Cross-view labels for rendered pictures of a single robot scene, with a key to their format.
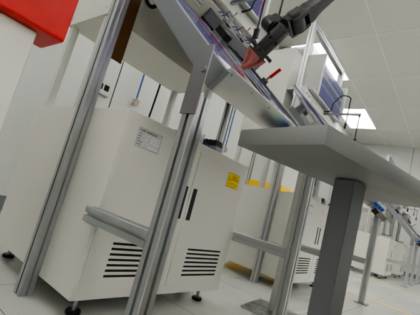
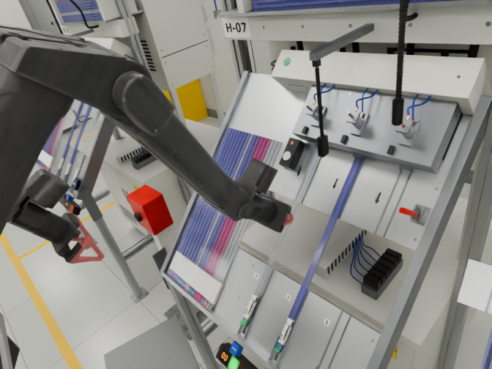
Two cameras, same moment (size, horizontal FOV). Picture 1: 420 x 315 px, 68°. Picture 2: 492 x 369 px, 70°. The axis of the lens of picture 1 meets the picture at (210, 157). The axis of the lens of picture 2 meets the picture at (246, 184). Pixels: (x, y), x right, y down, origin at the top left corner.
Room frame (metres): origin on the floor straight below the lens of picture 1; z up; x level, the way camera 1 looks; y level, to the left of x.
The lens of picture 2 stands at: (1.21, -0.72, 1.52)
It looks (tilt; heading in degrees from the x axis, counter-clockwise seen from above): 33 degrees down; 103
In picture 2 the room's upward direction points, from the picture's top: 13 degrees counter-clockwise
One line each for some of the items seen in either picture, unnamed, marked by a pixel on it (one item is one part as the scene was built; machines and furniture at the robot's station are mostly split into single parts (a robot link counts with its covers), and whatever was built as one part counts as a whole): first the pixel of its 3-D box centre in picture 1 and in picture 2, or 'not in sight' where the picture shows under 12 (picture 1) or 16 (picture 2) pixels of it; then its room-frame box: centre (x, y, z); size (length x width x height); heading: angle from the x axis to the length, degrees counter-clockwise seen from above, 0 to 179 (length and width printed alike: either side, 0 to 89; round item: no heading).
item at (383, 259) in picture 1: (375, 215); not in sight; (5.21, -2.92, 0.95); 1.36 x 0.82 x 1.90; 50
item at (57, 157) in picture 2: not in sight; (132, 150); (0.16, 1.07, 0.66); 1.01 x 0.73 x 1.31; 50
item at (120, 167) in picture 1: (127, 205); (363, 281); (1.38, 0.29, 0.31); 0.70 x 0.65 x 0.62; 140
